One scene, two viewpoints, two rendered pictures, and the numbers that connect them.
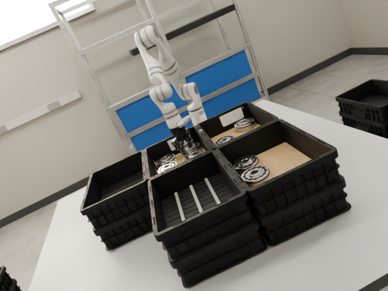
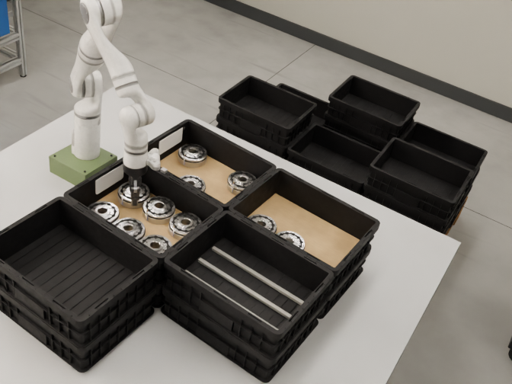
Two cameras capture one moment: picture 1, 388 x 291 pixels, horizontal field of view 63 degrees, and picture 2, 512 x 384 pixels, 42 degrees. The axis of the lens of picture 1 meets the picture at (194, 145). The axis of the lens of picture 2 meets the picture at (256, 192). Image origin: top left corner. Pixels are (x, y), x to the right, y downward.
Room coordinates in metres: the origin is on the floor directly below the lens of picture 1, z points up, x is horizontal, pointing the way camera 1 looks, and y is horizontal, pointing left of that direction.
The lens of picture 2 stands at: (0.34, 1.21, 2.27)
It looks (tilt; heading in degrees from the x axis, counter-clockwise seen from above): 39 degrees down; 301
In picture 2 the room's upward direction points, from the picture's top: 10 degrees clockwise
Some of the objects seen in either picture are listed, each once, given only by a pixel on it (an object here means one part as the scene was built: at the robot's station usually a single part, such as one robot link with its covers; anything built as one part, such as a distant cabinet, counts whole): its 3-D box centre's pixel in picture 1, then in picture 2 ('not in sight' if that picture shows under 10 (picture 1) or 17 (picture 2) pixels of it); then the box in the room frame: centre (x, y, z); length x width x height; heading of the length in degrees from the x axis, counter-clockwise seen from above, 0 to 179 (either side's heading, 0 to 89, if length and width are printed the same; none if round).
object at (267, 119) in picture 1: (237, 133); (203, 174); (1.40, -0.21, 0.87); 0.40 x 0.30 x 0.11; 2
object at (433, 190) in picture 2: not in sight; (408, 206); (0.97, -1.24, 0.37); 0.40 x 0.30 x 0.45; 6
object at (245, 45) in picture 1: (179, 76); not in sight; (3.42, -0.16, 0.91); 1.70 x 0.10 x 0.05; 96
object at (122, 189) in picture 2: (190, 147); (133, 191); (1.50, 0.02, 0.86); 0.10 x 0.10 x 0.01
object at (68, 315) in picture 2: (116, 178); (69, 256); (1.38, 0.39, 0.92); 0.40 x 0.30 x 0.02; 2
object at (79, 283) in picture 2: (121, 187); (70, 268); (1.38, 0.39, 0.87); 0.40 x 0.30 x 0.11; 2
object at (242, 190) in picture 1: (190, 188); (249, 269); (0.99, 0.07, 0.92); 0.40 x 0.30 x 0.02; 2
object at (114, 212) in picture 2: (165, 159); (102, 212); (1.50, 0.16, 0.86); 0.10 x 0.10 x 0.01
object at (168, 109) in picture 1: (163, 101); (133, 128); (1.48, 0.05, 1.13); 0.09 x 0.07 x 0.15; 78
